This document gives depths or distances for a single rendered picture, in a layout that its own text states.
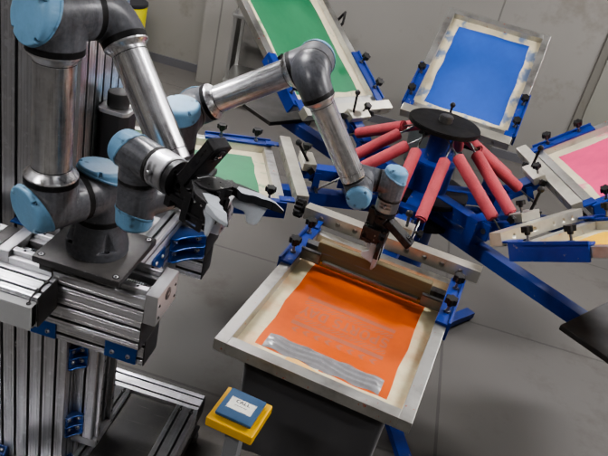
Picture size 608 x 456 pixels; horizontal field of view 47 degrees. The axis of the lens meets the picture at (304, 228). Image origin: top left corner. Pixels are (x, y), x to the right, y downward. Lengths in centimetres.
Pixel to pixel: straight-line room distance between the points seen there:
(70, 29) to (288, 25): 235
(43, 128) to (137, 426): 153
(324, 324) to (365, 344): 14
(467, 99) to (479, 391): 152
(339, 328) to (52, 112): 111
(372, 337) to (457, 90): 198
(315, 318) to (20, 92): 106
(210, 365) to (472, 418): 129
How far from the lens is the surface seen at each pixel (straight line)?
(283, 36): 361
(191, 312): 366
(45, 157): 154
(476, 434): 349
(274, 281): 224
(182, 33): 705
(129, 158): 131
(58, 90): 148
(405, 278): 234
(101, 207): 165
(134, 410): 284
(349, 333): 216
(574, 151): 360
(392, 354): 214
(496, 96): 388
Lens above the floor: 224
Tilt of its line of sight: 29 degrees down
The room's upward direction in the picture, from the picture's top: 14 degrees clockwise
